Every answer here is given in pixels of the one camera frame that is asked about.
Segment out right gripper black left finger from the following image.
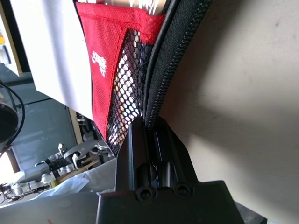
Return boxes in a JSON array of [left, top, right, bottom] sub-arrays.
[[115, 116, 157, 202]]

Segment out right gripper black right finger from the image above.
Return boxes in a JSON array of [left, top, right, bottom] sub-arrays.
[[149, 116, 199, 198]]

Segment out red ping-pong paddle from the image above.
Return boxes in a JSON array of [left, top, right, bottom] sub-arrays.
[[109, 42, 147, 145]]

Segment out black red paddle case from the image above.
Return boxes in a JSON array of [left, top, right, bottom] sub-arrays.
[[74, 0, 212, 154]]

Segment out silver machine parts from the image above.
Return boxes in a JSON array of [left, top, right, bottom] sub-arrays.
[[35, 142, 110, 178]]

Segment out black round object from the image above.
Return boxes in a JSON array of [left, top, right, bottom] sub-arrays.
[[0, 102, 19, 147]]

